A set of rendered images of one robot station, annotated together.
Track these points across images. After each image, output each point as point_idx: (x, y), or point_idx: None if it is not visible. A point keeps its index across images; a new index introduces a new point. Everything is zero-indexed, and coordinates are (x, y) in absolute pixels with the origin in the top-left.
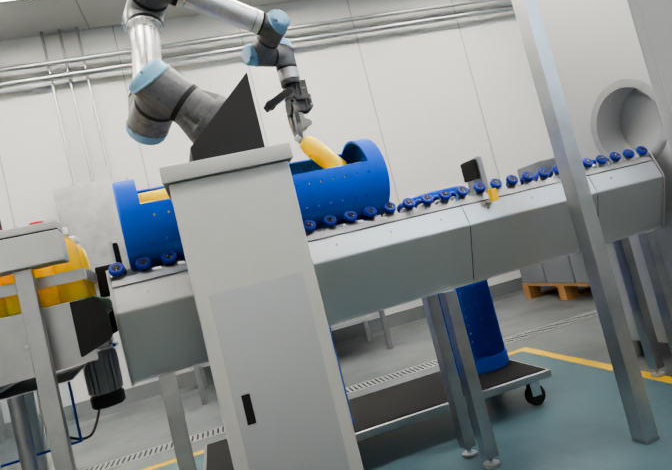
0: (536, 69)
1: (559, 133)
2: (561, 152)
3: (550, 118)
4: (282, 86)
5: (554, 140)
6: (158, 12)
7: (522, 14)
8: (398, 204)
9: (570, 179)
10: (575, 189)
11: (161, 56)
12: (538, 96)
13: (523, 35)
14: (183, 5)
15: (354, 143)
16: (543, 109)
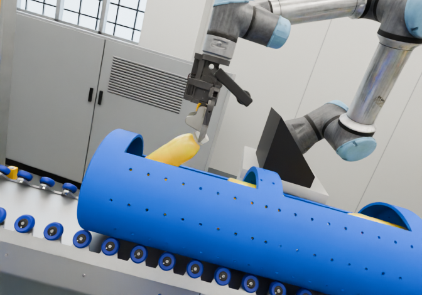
0: (7, 52)
1: (8, 111)
2: (4, 127)
3: (5, 98)
4: (227, 66)
5: (2, 116)
6: (380, 22)
7: None
8: (32, 218)
9: (4, 148)
10: (5, 155)
11: (365, 73)
12: (0, 75)
13: (6, 14)
14: (350, 15)
15: (140, 137)
16: (1, 88)
